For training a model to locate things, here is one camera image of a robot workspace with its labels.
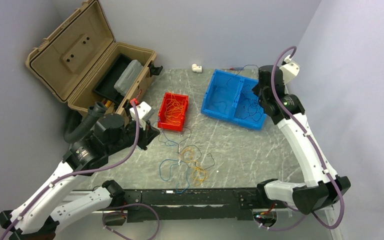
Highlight blue double plastic bin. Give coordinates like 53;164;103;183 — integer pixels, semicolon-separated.
200;69;266;130

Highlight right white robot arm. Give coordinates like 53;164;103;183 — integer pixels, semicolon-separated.
252;65;351;215

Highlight yellow tools in case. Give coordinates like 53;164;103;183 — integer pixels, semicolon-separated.
102;98;119;117

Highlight grey plastic organizer box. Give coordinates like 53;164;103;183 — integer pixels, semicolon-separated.
113;59;143;96

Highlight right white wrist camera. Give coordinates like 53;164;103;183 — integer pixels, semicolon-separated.
279;55;301;85

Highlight red small plastic bin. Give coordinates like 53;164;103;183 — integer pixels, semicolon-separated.
157;92;189;132

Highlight tan open tool case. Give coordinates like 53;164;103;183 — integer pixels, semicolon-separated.
25;0;162;122

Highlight black thin cable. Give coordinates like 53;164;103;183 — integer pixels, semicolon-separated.
235;89;266;123
158;126;216;173

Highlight white pipe elbow fitting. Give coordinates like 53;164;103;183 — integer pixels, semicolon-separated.
191;63;203;73

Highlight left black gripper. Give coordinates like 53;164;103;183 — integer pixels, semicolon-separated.
106;116;161;156

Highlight red handled screwdriver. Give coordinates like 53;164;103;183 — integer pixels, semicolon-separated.
229;67;243;71

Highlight grey corrugated hose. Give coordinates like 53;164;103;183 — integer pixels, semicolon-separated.
63;101;108;144

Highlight black tray in case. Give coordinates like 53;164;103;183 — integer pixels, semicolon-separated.
93;53;132;105

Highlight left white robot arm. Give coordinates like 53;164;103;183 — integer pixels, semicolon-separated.
0;113;160;240

